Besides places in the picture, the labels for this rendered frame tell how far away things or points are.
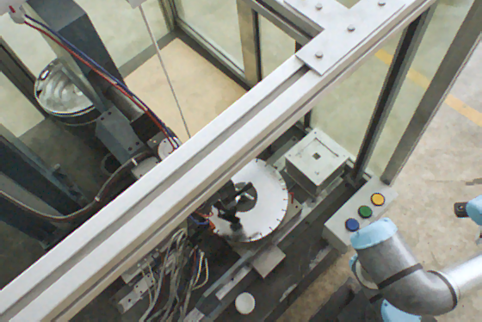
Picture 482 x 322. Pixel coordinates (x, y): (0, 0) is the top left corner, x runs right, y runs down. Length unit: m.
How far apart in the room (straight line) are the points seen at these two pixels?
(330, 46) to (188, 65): 1.72
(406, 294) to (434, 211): 1.64
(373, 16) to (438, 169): 2.34
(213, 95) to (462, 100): 1.71
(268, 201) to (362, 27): 1.13
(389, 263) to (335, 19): 0.70
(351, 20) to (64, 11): 0.74
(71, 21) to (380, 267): 0.90
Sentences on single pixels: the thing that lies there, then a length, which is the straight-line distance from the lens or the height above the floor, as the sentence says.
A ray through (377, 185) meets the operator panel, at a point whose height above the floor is 0.90.
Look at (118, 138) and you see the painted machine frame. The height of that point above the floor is 1.52.
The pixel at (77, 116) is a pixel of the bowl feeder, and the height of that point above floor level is 1.07.
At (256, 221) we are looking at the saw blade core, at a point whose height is 0.95.
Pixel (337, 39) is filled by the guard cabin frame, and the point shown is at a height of 2.05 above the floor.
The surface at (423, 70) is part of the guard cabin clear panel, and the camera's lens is 1.22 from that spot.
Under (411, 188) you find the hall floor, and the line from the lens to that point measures 2.72.
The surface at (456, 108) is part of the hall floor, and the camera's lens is 3.07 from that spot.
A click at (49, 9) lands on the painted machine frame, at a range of 1.11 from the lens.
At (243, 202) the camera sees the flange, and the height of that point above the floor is 0.96.
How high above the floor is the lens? 2.42
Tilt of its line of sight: 61 degrees down
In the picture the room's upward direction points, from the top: 10 degrees counter-clockwise
